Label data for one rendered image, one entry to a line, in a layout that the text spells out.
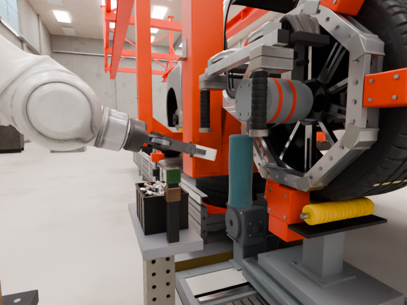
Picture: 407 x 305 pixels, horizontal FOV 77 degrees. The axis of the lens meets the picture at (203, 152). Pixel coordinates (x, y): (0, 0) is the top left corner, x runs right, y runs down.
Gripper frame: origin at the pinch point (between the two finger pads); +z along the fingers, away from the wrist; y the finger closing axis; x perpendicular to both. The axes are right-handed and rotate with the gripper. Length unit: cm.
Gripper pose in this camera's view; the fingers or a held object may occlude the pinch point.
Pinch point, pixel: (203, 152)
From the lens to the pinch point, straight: 66.5
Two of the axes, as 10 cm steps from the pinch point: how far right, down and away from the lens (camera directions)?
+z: 8.7, 2.1, 4.5
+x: -2.4, 9.7, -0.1
